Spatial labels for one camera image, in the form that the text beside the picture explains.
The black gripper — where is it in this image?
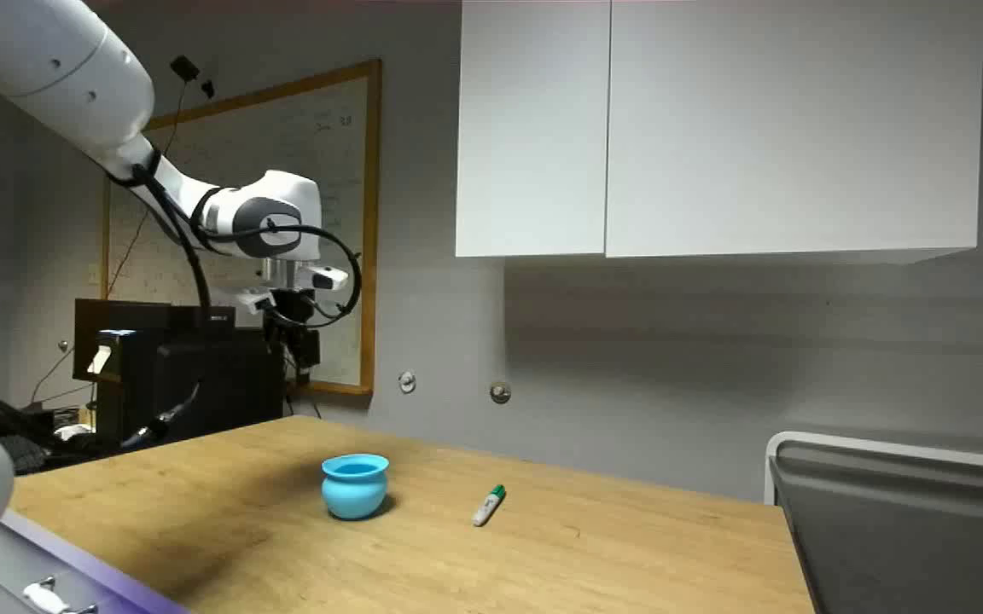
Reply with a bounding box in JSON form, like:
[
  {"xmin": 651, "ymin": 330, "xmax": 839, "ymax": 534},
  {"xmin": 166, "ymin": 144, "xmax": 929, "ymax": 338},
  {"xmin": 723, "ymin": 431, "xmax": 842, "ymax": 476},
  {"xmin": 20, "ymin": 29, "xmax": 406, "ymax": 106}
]
[{"xmin": 265, "ymin": 286, "xmax": 323, "ymax": 373}]

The green capped grey marker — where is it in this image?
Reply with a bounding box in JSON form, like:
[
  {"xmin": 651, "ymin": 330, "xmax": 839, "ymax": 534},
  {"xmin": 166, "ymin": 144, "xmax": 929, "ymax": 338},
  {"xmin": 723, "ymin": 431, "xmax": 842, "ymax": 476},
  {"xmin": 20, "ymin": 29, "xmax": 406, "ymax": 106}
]
[{"xmin": 470, "ymin": 481, "xmax": 509, "ymax": 530}]

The blue cup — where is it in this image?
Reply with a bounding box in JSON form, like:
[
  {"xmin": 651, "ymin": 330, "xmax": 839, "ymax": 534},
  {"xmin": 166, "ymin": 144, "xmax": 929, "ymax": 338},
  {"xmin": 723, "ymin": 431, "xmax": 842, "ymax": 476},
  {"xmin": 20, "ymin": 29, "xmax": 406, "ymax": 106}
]
[{"xmin": 316, "ymin": 452, "xmax": 397, "ymax": 526}]

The black computer tower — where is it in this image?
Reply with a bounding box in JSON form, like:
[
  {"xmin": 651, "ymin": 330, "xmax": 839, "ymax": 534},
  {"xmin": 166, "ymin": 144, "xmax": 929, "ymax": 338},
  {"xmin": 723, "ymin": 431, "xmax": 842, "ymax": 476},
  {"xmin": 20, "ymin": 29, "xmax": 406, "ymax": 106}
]
[{"xmin": 92, "ymin": 326, "xmax": 286, "ymax": 443}]

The wood framed whiteboard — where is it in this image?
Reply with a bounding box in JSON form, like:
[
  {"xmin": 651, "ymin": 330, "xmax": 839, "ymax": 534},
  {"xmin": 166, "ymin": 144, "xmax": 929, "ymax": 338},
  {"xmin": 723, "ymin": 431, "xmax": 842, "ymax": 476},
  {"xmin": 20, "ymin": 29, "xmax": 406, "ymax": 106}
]
[{"xmin": 100, "ymin": 60, "xmax": 385, "ymax": 404}]

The black keyboard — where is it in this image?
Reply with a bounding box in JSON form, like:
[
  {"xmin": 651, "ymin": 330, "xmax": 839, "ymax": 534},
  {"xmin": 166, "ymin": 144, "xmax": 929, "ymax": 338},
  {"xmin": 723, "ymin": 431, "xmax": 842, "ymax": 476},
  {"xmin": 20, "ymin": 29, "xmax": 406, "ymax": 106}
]
[{"xmin": 0, "ymin": 431, "xmax": 57, "ymax": 478}]

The grey drawer unit purple edge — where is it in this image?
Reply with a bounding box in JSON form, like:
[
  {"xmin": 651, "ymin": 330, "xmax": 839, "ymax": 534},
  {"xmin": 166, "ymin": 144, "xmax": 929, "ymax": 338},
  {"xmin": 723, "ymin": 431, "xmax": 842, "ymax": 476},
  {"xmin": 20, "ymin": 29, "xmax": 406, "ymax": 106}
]
[{"xmin": 0, "ymin": 510, "xmax": 191, "ymax": 614}]

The white framed grey cart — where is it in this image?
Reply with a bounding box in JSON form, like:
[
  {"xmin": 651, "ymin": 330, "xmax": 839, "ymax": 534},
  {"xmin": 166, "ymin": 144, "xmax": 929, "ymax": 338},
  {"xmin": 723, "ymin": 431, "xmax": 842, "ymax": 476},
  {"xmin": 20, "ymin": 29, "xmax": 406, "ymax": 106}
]
[{"xmin": 760, "ymin": 427, "xmax": 983, "ymax": 614}]

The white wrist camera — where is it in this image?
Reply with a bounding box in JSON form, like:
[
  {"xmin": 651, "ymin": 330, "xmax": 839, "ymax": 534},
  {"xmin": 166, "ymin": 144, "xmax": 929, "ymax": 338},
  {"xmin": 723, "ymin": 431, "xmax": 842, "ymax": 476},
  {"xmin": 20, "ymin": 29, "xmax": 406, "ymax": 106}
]
[{"xmin": 312, "ymin": 263, "xmax": 356, "ymax": 295}]

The black looped camera cable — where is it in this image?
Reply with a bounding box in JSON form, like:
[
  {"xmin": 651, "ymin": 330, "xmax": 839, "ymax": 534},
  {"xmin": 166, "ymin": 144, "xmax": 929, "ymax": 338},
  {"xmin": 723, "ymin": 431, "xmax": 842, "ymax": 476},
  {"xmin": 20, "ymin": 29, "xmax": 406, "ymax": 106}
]
[{"xmin": 263, "ymin": 222, "xmax": 367, "ymax": 330}]

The long black robot cable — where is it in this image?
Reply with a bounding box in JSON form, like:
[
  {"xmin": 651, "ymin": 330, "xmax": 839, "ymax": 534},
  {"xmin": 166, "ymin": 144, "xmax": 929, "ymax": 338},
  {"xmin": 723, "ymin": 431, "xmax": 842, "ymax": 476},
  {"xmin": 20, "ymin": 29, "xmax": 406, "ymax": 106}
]
[{"xmin": 126, "ymin": 148, "xmax": 215, "ymax": 315}]

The small black wall device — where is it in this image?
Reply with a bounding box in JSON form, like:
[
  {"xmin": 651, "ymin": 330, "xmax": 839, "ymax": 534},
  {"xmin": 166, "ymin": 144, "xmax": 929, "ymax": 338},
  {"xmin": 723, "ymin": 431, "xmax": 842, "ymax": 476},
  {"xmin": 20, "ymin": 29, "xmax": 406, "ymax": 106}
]
[{"xmin": 166, "ymin": 50, "xmax": 219, "ymax": 103}]

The white wall cabinet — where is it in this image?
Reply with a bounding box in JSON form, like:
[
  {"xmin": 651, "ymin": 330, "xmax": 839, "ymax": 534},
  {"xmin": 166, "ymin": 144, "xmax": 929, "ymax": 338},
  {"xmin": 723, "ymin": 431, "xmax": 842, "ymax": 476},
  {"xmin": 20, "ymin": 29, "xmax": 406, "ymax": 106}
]
[{"xmin": 454, "ymin": 0, "xmax": 983, "ymax": 265}]

